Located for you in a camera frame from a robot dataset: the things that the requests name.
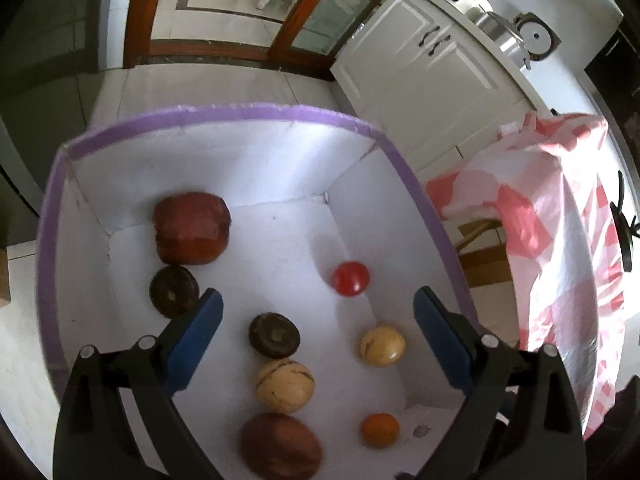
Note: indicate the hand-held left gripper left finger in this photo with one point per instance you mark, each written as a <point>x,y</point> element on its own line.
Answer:
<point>195,342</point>

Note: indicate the dark mangosteen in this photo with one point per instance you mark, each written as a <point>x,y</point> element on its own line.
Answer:
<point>172,290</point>
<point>275,335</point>

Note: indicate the red tomato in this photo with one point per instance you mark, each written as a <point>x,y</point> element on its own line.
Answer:
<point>351,278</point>

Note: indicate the orange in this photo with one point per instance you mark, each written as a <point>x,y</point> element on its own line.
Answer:
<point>380,430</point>

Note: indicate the large red pomegranate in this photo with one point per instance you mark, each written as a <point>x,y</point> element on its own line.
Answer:
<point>191,227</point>

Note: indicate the striped yellow pepino melon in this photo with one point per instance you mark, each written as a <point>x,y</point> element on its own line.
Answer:
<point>285,386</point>

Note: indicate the white kitchen cabinet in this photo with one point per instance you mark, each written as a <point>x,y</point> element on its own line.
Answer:
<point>425,75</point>

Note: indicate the wooden table leg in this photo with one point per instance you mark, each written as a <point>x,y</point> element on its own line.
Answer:
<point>485,255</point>

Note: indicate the dark red pomegranate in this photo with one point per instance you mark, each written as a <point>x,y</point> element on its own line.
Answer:
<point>280,445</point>

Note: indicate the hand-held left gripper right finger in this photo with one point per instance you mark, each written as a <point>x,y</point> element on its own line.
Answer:
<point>442,342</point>

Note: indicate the white kitchen appliance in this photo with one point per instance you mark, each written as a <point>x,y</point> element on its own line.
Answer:
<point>465,0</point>

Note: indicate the red white checked tablecloth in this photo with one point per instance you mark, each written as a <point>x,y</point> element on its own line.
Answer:
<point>565,220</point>

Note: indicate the black steel range hood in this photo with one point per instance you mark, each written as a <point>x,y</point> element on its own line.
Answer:
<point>615,67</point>

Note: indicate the stainless steel pot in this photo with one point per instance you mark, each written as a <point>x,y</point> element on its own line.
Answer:
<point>502,35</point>

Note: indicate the round grey wall fixture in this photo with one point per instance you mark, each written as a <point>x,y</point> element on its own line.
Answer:
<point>539,36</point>

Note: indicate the wooden glass door frame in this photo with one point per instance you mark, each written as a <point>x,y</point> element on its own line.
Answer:
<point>300,15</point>

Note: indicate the pale yellow round fruit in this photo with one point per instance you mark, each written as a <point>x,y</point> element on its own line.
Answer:
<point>382,346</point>

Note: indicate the white foam box purple rim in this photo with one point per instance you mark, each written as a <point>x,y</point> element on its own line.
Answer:
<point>280,260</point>

